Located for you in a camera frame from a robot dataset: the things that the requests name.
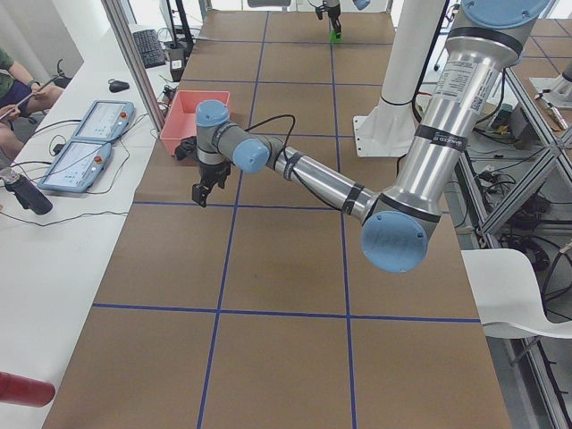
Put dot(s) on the red cylinder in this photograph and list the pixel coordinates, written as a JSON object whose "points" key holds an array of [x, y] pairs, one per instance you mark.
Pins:
{"points": [[20, 390]]}

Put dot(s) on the seated person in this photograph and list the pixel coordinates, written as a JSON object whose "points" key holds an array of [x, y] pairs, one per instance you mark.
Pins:
{"points": [[21, 95]]}

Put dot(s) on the aluminium frame post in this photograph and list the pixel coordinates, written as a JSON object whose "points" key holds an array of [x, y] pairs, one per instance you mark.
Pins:
{"points": [[120, 26]]}

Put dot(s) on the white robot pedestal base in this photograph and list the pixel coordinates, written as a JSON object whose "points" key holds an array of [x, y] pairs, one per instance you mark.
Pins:
{"points": [[388, 130]]}

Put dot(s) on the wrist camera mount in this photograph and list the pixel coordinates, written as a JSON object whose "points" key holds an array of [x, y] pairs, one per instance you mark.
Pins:
{"points": [[188, 149]]}

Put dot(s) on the green block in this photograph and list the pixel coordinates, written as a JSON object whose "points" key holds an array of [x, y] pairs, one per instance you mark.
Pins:
{"points": [[335, 36]]}

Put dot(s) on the black computer mouse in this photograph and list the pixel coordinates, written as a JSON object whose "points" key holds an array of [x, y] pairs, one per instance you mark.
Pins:
{"points": [[116, 86]]}

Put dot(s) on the upper teach pendant tablet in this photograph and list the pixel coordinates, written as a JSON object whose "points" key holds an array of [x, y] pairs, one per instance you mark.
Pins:
{"points": [[106, 120]]}

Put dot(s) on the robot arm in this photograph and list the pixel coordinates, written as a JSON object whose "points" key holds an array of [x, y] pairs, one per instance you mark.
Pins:
{"points": [[486, 38], [320, 12]]}

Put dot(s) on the black keyboard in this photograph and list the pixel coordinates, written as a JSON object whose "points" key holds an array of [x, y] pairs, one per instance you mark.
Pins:
{"points": [[149, 48]]}

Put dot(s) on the white chair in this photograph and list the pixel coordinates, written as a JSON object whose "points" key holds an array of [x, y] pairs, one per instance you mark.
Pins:
{"points": [[507, 295]]}

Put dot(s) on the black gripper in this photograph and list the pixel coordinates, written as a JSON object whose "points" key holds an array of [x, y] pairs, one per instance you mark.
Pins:
{"points": [[330, 10], [213, 171]]}

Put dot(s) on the teach pendant tablet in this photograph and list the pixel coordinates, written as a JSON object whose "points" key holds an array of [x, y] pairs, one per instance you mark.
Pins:
{"points": [[106, 120], [77, 166]]}

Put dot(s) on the aluminium frame rack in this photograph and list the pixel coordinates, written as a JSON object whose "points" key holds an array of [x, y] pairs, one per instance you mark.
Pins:
{"points": [[512, 190]]}

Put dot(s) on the lower teach pendant tablet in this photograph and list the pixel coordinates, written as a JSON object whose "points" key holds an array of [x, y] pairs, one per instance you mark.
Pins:
{"points": [[77, 166]]}

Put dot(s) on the pink plastic box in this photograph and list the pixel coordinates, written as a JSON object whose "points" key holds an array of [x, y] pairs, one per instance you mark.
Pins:
{"points": [[180, 122]]}

